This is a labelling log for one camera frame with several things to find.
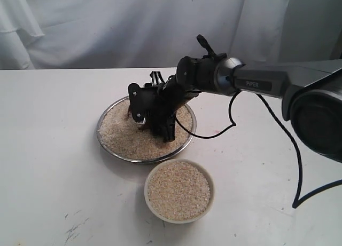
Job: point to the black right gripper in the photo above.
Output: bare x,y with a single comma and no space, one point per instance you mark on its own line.
173,94

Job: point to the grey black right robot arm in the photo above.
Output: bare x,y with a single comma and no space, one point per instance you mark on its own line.
310,93

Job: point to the round steel rice plate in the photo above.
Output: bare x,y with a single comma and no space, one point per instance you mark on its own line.
121,137

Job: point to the white bowl of rice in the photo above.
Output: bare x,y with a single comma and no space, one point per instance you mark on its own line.
179,191

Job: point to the white fabric backdrop curtain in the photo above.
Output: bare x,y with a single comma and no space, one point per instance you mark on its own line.
75,34

